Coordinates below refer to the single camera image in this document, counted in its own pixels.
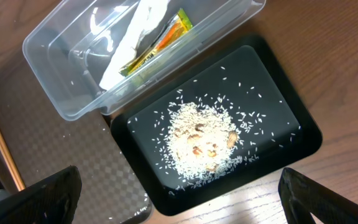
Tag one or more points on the black waste tray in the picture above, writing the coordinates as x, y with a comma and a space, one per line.
247, 50

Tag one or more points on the dark brown serving tray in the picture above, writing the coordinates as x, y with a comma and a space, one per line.
42, 143

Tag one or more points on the clear plastic waste bin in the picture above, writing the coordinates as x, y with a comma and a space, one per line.
70, 50

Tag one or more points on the wooden chopstick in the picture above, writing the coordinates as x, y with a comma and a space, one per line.
11, 166

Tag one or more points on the white napkin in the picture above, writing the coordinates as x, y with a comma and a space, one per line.
146, 18

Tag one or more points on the rice food waste pile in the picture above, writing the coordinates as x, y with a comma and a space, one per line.
209, 124

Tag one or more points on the green orange snack wrapper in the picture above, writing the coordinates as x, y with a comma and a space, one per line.
176, 27

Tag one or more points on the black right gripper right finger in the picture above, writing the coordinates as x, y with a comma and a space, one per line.
303, 199

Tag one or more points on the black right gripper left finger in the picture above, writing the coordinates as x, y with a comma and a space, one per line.
52, 200

